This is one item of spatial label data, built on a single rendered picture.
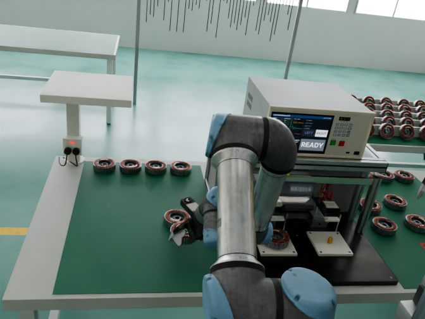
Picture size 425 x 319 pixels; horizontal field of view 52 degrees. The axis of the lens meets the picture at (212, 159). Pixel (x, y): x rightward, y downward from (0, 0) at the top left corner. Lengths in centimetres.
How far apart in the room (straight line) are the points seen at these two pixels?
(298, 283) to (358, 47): 815
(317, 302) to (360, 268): 98
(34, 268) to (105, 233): 30
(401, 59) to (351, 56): 105
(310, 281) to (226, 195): 26
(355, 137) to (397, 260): 55
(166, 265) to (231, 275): 81
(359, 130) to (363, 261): 53
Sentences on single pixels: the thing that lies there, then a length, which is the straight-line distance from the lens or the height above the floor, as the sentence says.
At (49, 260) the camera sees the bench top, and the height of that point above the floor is 75.
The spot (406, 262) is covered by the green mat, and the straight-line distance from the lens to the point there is 203.
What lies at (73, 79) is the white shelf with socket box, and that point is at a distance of 211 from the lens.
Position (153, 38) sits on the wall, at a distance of 793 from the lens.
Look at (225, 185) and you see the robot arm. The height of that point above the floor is 135.
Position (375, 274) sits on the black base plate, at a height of 77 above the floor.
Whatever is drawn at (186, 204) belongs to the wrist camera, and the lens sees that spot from 158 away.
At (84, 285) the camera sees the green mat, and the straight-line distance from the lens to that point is 160.
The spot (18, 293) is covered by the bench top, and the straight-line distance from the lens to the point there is 161.
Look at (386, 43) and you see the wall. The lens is 917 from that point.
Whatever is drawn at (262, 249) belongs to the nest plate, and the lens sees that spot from 177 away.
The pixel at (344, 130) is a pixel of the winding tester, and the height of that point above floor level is 124.
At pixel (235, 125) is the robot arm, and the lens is 106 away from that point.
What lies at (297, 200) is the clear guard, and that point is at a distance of 159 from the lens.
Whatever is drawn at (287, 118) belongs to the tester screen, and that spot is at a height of 128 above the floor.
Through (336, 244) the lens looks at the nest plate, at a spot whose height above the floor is 78.
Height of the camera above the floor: 185
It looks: 27 degrees down
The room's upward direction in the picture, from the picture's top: 8 degrees clockwise
